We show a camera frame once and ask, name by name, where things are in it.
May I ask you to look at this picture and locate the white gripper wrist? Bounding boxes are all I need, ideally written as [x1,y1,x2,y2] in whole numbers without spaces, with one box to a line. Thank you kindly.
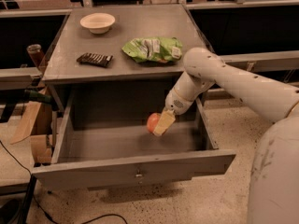
[153,72,213,136]

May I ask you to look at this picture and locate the orange red apple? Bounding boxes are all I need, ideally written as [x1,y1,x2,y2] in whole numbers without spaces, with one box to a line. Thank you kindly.
[147,113,161,133]

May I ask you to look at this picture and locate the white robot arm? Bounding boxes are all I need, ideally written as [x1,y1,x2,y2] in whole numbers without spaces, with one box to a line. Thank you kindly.
[150,48,299,224]

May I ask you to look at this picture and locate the open grey top drawer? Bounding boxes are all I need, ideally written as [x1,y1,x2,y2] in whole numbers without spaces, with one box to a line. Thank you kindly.
[34,81,235,190]

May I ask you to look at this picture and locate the grey cabinet with top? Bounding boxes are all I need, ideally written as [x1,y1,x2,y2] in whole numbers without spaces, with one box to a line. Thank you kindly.
[44,5,206,113]

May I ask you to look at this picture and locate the green chip bag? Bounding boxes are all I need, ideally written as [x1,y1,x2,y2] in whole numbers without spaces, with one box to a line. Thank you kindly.
[121,37,182,63]

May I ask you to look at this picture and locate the dark striped snack bar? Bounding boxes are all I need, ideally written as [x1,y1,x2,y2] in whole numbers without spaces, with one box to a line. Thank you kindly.
[77,52,112,68]

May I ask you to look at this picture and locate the white paper bowl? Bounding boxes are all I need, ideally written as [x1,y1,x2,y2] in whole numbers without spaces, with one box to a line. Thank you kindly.
[80,13,115,35]

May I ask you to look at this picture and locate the cardboard box pieces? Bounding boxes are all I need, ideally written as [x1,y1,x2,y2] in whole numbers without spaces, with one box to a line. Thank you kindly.
[10,88,59,165]

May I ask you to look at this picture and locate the green bottle on side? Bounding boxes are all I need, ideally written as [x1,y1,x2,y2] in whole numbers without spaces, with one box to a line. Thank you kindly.
[24,90,52,104]

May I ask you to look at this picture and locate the brown bottle with cap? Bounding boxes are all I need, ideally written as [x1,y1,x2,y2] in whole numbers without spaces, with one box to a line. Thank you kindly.
[26,44,44,67]

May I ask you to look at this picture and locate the black floor cable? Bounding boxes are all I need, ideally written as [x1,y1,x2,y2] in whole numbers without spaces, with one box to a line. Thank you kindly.
[0,139,129,224]

